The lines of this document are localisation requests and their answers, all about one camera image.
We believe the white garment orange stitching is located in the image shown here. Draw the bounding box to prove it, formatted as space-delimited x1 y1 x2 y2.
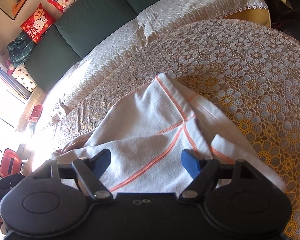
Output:
53 73 286 194

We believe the cream quilted sofa cover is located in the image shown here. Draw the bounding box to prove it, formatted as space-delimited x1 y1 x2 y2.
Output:
17 0 270 131

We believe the floral lace table cover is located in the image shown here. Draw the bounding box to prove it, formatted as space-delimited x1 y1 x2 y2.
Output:
36 19 300 239

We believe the cream patterned cushion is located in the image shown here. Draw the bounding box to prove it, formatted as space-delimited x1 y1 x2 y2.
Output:
12 63 37 93

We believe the striped curtain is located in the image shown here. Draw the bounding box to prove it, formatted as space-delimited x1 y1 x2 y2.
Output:
0 66 31 100

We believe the green plaid cloth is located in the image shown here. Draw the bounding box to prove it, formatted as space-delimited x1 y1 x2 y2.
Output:
7 31 37 68

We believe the red rabbit cushion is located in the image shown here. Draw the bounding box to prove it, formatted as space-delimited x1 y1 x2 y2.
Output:
20 3 55 43

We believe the dark green sofa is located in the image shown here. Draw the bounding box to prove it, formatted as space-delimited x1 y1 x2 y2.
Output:
25 0 160 93

